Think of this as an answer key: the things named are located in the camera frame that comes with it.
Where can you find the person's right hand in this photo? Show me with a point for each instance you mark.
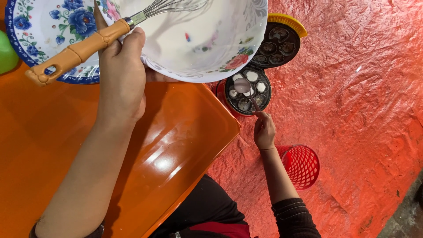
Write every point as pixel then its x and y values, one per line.
pixel 265 134

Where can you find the person's left hand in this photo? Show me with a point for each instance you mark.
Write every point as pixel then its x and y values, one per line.
pixel 122 86

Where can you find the person's right fingers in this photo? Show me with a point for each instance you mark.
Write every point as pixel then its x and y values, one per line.
pixel 260 119

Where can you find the metal spoon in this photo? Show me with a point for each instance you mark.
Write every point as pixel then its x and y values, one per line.
pixel 242 85

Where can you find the white floral plastic bowl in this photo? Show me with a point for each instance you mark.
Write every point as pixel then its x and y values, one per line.
pixel 198 23

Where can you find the white batter portion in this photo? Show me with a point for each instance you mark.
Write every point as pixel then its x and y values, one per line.
pixel 252 76
pixel 261 87
pixel 233 93
pixel 237 77

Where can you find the red plastic mesh basket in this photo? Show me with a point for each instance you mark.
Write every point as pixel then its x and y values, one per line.
pixel 302 165

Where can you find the mini cake maker appliance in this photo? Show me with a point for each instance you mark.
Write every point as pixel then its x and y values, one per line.
pixel 281 43

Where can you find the red tarpaulin sheet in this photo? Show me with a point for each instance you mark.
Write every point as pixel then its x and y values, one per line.
pixel 347 99

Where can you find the person's black trousers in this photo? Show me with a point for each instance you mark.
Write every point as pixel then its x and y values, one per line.
pixel 205 201

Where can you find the person's red garment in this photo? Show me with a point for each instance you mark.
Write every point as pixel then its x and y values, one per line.
pixel 224 229

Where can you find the blue floral plate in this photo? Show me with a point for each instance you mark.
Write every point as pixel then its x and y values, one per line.
pixel 43 19

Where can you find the green round plastic object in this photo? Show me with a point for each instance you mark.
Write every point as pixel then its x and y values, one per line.
pixel 6 53

